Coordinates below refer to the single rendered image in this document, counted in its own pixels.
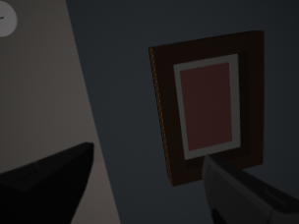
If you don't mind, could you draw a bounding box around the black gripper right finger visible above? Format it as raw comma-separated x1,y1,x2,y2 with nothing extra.
202,154,299,224

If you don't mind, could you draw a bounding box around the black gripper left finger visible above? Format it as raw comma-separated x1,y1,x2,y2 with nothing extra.
0,142,93,224

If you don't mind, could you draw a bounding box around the dark grey wall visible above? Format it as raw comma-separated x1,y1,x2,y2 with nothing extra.
66,0,299,224

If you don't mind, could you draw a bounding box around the dark brown picture frame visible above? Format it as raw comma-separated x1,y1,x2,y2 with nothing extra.
149,30,265,187

